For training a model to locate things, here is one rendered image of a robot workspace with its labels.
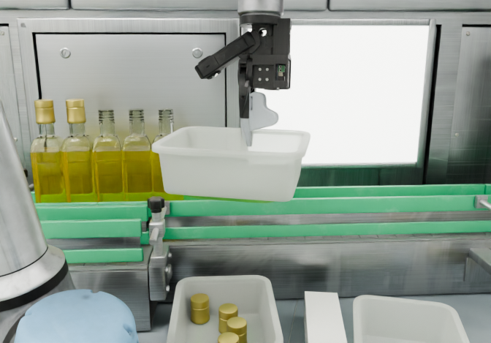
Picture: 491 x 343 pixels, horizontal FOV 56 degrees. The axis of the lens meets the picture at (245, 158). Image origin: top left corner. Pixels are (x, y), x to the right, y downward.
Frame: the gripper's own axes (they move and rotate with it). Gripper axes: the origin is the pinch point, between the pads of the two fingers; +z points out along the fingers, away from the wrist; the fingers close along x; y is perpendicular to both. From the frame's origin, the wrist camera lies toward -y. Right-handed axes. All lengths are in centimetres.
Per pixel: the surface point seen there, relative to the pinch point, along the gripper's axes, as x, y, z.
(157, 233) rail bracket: -6.4, -13.5, 15.9
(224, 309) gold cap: -2.5, -2.7, 30.0
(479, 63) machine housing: 40, 48, -16
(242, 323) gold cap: -6.0, 1.1, 30.4
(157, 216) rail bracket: -4.2, -14.3, 13.5
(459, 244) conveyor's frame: 20, 41, 22
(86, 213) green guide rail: 1.9, -30.8, 15.5
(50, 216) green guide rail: 0.4, -37.4, 16.3
